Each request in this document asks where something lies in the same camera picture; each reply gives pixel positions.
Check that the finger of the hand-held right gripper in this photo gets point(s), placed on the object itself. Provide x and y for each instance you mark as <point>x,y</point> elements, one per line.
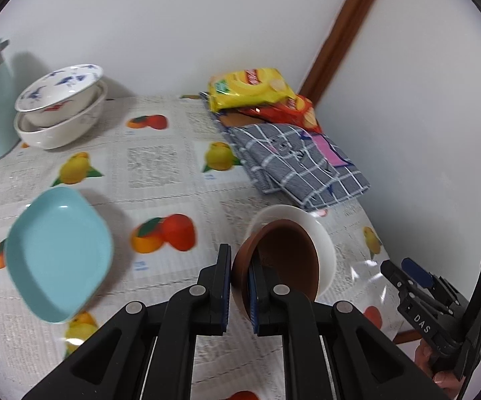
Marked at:
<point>394,277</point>
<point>416,273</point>

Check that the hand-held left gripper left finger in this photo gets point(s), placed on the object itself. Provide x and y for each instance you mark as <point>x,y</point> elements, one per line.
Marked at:
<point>225,300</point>

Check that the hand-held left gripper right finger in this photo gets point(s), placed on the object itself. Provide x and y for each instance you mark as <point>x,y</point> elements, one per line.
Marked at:
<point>252,300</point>

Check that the small brown bowl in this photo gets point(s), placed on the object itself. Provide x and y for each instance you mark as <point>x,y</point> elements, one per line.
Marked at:
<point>286,254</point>

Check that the plain white bowl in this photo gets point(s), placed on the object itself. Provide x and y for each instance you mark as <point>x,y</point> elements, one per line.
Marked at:
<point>307,225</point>

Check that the light blue square plate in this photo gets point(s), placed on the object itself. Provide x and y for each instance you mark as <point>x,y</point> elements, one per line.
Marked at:
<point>57,250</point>

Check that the person's right hand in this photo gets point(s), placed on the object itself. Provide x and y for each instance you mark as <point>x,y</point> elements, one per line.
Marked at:
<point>424,358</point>

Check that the brown wooden baseboard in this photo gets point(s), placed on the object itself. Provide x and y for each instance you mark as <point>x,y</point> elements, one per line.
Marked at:
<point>407,336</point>

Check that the grey checked cloth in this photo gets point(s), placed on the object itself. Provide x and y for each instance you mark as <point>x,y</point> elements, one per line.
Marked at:
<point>299,166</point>

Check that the fruit print tablecloth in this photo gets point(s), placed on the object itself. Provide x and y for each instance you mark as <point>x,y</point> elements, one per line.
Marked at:
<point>161,166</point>

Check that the red chip bag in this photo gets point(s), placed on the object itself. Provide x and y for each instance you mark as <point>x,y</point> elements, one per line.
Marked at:
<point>299,110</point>

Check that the yellow chip bag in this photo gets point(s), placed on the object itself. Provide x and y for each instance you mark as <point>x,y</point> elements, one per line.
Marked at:
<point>249,89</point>

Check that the large white bowl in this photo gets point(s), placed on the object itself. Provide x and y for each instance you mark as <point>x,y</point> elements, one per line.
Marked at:
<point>65,134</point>

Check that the blue patterned white bowl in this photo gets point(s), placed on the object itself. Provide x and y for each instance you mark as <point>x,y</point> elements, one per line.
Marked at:
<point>57,104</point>

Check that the brown wooden door frame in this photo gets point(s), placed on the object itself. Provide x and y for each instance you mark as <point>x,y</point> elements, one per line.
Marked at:
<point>340,29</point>

